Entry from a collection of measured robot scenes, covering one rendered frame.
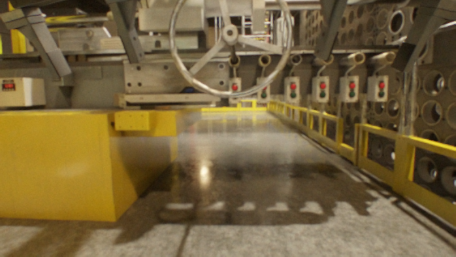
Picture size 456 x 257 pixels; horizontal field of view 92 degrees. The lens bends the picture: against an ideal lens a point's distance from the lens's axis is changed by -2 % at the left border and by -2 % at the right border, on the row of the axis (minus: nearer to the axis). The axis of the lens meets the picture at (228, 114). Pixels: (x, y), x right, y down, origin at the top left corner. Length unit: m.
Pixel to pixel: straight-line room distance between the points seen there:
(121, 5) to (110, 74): 1.42
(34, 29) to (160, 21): 1.20
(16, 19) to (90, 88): 1.42
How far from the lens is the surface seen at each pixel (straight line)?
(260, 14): 1.65
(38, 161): 1.60
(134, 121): 1.25
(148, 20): 1.62
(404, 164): 1.83
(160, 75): 1.58
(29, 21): 0.43
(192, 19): 1.54
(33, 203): 1.71
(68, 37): 2.04
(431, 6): 0.43
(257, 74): 1.47
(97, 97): 1.82
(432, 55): 2.38
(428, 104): 3.00
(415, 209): 1.76
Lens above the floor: 0.69
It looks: 6 degrees down
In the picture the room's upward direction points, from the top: 1 degrees counter-clockwise
